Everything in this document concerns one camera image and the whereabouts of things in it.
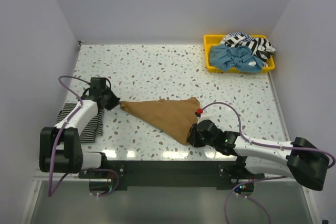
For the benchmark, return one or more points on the black white striped tank top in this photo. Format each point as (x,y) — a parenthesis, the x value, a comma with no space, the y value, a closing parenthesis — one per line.
(92,130)

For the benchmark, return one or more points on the navy white striped tank top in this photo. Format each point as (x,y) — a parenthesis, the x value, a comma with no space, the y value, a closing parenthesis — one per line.
(260,47)

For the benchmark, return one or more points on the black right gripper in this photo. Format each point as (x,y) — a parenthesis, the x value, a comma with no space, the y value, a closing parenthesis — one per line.
(192,140)

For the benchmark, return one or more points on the aluminium frame rail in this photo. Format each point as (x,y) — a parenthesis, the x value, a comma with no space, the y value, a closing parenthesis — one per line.
(75,177)

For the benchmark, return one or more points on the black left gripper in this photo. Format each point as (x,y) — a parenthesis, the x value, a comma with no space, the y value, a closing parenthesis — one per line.
(115,100)

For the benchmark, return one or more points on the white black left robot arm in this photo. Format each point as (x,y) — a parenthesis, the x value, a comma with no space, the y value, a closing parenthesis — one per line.
(60,148)

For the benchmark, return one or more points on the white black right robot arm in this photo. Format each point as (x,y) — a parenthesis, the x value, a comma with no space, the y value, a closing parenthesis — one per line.
(299,159)

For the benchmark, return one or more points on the blue tank top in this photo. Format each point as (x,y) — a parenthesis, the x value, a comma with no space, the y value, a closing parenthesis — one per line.
(242,58)

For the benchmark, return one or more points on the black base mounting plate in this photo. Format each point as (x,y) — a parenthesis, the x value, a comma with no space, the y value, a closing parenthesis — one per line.
(218,174)

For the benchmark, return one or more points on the tan tank top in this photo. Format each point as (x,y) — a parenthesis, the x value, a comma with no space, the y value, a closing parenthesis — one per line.
(173,117)

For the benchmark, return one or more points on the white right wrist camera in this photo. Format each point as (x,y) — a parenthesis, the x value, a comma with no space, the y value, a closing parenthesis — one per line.
(201,115)

